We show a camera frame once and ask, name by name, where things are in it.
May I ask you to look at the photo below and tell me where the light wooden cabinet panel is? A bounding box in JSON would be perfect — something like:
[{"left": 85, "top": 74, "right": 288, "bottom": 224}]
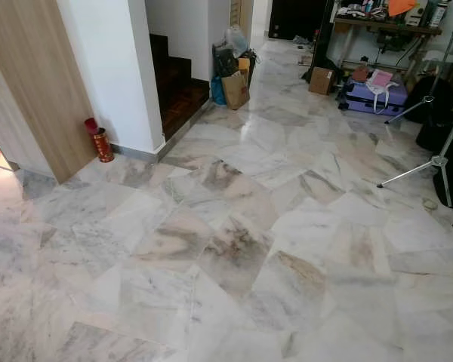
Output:
[{"left": 0, "top": 0, "right": 99, "bottom": 184}]

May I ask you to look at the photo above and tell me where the red cylindrical tin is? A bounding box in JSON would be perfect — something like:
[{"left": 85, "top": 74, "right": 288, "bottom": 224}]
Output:
[{"left": 83, "top": 118, "right": 115, "bottom": 164}]

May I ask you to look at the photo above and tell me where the dark wooden staircase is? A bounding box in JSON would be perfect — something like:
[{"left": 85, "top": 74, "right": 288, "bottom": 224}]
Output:
[{"left": 149, "top": 33, "right": 211, "bottom": 140}]

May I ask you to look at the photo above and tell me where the blue bag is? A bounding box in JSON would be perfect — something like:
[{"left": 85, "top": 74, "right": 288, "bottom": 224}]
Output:
[{"left": 210, "top": 75, "right": 227, "bottom": 106}]

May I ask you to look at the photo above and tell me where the brown paper bag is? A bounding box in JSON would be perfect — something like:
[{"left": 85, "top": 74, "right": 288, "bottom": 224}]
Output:
[{"left": 221, "top": 70, "right": 251, "bottom": 111}]

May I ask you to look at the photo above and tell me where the black shopping bag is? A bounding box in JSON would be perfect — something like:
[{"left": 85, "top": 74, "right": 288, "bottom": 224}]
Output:
[{"left": 213, "top": 45, "right": 241, "bottom": 78}]

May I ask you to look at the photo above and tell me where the white plastic bag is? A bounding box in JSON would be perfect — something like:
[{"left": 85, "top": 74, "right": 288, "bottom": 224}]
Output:
[{"left": 224, "top": 25, "right": 250, "bottom": 57}]

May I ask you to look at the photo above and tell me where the small plain cardboard box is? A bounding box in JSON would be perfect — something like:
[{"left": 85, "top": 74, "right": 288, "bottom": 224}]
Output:
[{"left": 307, "top": 66, "right": 335, "bottom": 96}]

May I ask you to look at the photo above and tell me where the purple suitcase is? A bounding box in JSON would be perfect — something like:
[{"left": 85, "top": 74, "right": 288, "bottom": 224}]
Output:
[{"left": 342, "top": 79, "right": 408, "bottom": 116}]

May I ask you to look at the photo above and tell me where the pink bag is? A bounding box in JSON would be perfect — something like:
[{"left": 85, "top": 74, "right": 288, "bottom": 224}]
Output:
[{"left": 365, "top": 69, "right": 394, "bottom": 93}]

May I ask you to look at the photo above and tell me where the silver tripod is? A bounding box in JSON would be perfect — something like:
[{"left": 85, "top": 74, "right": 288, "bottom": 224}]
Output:
[{"left": 377, "top": 30, "right": 453, "bottom": 189}]

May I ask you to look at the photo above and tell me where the wooden workbench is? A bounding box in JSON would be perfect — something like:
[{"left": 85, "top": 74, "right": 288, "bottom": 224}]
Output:
[{"left": 332, "top": 15, "right": 443, "bottom": 80}]

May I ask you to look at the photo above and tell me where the orange cloth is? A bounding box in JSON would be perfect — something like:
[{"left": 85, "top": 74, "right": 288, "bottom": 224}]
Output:
[{"left": 387, "top": 0, "right": 418, "bottom": 17}]

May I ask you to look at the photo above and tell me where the flat black bag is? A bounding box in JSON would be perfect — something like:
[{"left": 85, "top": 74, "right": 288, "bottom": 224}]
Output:
[{"left": 415, "top": 117, "right": 453, "bottom": 152}]

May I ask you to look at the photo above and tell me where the round black bag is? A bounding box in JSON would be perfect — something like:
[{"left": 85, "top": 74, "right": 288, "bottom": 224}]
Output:
[{"left": 403, "top": 74, "right": 453, "bottom": 121}]

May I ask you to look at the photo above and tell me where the long black case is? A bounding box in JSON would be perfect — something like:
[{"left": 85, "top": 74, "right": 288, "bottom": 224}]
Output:
[{"left": 432, "top": 151, "right": 453, "bottom": 216}]

